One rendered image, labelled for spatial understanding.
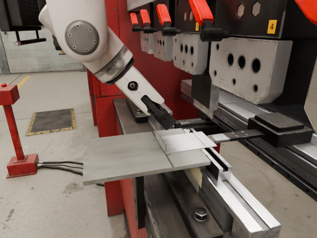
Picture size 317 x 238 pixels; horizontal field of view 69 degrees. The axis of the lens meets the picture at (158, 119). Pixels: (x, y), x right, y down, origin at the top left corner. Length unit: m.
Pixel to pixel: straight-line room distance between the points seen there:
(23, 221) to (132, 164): 1.57
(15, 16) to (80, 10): 1.20
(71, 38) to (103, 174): 0.25
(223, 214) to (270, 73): 0.29
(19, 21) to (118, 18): 0.54
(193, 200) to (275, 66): 0.36
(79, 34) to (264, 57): 0.24
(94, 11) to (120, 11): 0.97
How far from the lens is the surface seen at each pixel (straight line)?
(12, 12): 1.55
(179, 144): 0.56
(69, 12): 0.36
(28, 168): 2.45
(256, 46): 0.32
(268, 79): 0.30
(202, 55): 0.47
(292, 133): 0.66
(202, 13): 0.38
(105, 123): 1.43
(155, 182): 0.65
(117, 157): 0.52
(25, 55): 7.75
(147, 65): 1.37
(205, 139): 0.60
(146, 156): 0.52
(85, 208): 1.93
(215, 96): 0.50
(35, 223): 1.95
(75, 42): 0.36
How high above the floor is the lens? 1.27
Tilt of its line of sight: 22 degrees down
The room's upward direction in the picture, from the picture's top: straight up
